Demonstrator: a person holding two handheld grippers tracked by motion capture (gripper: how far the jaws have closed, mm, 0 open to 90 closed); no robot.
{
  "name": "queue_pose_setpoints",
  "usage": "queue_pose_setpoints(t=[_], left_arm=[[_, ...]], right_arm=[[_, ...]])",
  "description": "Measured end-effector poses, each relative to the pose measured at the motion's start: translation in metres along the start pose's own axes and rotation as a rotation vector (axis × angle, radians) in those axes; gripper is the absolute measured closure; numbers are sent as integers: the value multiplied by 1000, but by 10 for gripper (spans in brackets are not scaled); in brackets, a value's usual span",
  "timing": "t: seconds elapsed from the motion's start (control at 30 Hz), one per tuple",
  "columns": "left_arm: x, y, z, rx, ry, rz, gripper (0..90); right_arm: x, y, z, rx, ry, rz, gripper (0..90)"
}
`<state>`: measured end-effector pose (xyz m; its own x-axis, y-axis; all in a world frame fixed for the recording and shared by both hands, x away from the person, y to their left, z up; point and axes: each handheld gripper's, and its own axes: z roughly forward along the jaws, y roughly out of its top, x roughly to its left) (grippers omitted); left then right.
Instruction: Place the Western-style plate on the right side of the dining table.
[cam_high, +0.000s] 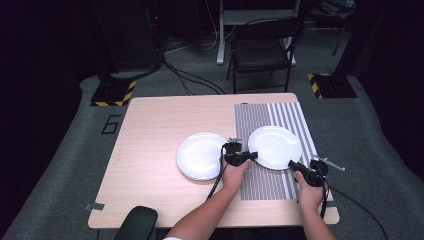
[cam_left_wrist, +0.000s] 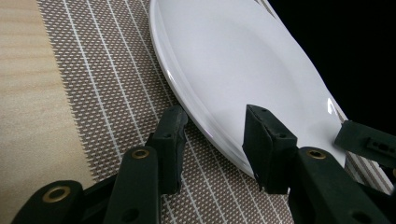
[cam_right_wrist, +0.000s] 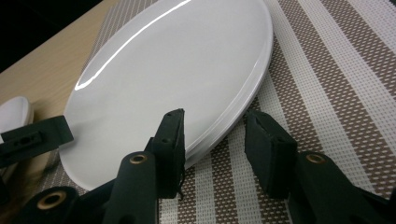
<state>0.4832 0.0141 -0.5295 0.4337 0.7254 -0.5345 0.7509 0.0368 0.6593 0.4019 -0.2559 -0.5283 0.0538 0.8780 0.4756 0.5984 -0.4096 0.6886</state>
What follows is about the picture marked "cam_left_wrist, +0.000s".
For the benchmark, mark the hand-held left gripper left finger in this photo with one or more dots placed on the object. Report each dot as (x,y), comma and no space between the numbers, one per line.
(169,155)

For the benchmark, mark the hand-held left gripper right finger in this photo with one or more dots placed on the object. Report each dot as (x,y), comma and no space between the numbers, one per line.
(264,155)

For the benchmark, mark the white plate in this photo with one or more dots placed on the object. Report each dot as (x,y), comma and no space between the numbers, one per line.
(243,68)

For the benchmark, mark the brown woven striped placemat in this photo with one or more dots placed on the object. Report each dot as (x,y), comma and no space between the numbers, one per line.
(118,93)

